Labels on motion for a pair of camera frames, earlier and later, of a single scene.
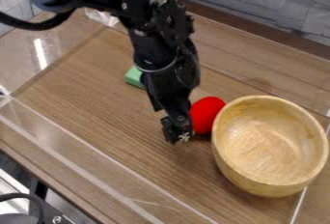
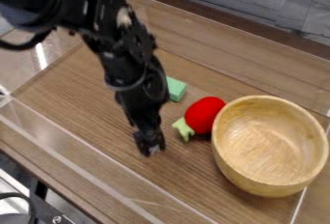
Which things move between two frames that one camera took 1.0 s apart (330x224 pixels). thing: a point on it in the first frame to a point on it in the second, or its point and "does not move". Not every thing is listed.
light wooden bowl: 270,145 does not move
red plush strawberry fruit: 203,109 does not move
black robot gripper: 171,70 to 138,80
